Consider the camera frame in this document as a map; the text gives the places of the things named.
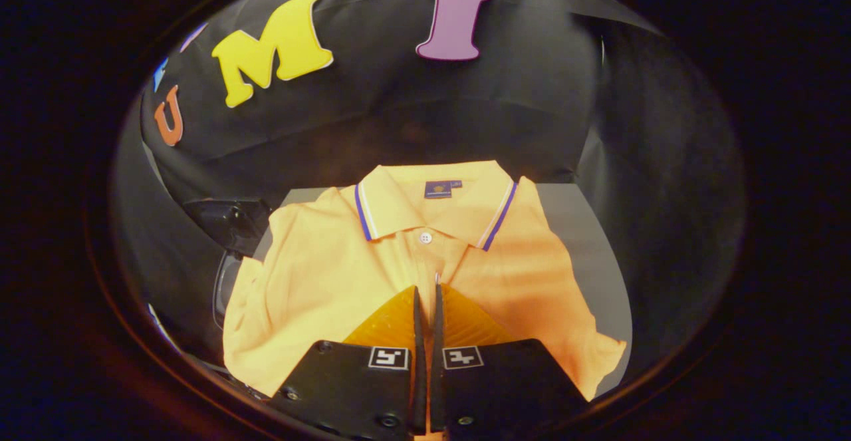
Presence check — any black backdrop cloth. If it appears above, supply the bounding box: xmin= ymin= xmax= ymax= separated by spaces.
xmin=112 ymin=0 xmax=745 ymax=375

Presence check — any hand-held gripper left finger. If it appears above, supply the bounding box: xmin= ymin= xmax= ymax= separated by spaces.
xmin=268 ymin=285 xmax=427 ymax=440

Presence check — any orange polo shirt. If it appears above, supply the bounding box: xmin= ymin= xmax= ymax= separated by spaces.
xmin=223 ymin=160 xmax=627 ymax=402

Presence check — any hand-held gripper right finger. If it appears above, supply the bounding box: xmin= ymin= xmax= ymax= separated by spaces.
xmin=429 ymin=284 xmax=591 ymax=441

